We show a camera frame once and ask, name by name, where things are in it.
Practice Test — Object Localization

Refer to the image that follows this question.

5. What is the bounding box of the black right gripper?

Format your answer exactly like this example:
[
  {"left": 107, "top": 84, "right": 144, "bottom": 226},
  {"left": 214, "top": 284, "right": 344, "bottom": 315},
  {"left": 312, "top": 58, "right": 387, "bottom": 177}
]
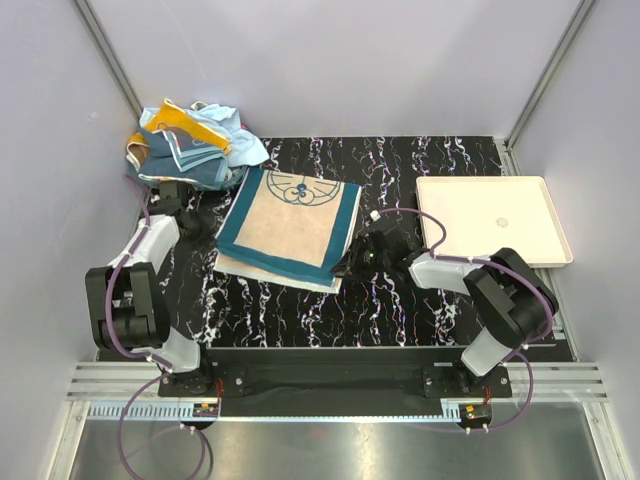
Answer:
[{"left": 330, "top": 235, "right": 390, "bottom": 284}]

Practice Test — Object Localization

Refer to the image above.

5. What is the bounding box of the teal beige Doraemon towel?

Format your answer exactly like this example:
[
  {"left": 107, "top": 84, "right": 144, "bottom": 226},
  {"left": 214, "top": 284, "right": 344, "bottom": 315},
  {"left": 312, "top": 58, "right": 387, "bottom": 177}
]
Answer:
[{"left": 214, "top": 167, "right": 361, "bottom": 294}]

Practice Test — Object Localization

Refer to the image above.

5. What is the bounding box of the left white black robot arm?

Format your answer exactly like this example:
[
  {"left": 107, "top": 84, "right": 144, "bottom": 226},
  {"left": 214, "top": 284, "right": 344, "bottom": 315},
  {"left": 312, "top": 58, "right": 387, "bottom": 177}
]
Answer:
[{"left": 85, "top": 181, "right": 216, "bottom": 396}]

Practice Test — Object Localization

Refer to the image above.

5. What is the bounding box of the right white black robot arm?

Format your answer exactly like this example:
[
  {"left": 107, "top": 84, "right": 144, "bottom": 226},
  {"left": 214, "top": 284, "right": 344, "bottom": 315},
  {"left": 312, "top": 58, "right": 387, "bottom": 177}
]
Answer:
[{"left": 331, "top": 231, "right": 559, "bottom": 397}]

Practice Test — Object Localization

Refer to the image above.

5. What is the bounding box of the light blue towel in basket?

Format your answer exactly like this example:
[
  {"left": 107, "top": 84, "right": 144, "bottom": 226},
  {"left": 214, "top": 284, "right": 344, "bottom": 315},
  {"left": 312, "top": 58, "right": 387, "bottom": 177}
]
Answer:
[{"left": 139, "top": 102, "right": 271, "bottom": 167}]

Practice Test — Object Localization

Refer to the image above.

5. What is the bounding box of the yellow towel in basket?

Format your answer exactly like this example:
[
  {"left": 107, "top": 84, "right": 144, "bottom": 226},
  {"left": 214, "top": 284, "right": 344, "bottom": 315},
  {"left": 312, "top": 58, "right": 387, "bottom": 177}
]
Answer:
[{"left": 139, "top": 98, "right": 232, "bottom": 154}]

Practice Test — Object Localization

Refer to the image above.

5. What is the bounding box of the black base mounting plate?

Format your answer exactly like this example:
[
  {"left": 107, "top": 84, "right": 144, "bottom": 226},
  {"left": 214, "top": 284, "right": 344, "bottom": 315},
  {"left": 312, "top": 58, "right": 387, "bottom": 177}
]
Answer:
[{"left": 159, "top": 347, "right": 512, "bottom": 419}]

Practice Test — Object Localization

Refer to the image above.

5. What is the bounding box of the white square tray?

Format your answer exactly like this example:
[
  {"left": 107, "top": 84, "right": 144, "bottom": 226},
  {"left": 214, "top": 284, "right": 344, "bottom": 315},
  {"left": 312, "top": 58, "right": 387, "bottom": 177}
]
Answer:
[{"left": 416, "top": 176, "right": 573, "bottom": 269}]

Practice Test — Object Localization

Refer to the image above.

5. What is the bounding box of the left small circuit board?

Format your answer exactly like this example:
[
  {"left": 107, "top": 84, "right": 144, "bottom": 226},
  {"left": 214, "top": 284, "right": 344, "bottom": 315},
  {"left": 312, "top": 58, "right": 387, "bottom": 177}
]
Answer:
[{"left": 193, "top": 402, "right": 221, "bottom": 418}]

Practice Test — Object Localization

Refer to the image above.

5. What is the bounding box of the small circuit board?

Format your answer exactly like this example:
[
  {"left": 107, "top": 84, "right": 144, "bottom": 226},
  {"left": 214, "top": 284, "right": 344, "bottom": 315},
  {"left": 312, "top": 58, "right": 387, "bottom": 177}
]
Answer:
[
  {"left": 464, "top": 403, "right": 492, "bottom": 420},
  {"left": 193, "top": 402, "right": 221, "bottom": 418}
]

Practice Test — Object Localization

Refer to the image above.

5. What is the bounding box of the right small circuit board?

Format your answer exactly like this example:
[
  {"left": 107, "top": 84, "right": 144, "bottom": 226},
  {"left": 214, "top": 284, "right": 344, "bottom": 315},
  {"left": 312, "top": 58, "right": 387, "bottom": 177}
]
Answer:
[{"left": 464, "top": 403, "right": 492, "bottom": 420}]

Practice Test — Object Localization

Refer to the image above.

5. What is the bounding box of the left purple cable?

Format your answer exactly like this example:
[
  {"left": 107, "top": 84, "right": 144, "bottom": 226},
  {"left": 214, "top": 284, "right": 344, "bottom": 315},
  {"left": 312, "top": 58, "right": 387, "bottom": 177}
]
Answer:
[{"left": 99, "top": 172, "right": 214, "bottom": 479}]

